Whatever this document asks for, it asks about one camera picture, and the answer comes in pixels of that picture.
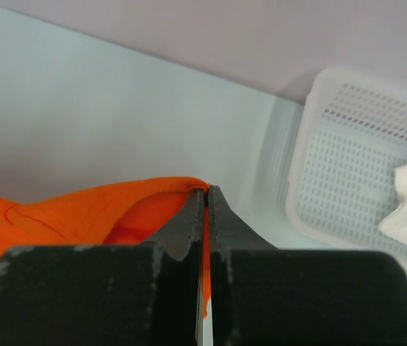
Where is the orange t shirt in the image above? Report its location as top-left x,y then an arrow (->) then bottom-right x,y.
0,175 -> 213,318

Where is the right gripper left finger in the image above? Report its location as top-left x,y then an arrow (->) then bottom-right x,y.
0,190 -> 205,345

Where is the white plastic basket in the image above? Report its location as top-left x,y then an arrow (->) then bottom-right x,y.
285,68 -> 407,257

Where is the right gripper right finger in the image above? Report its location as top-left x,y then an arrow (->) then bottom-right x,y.
207,185 -> 407,345

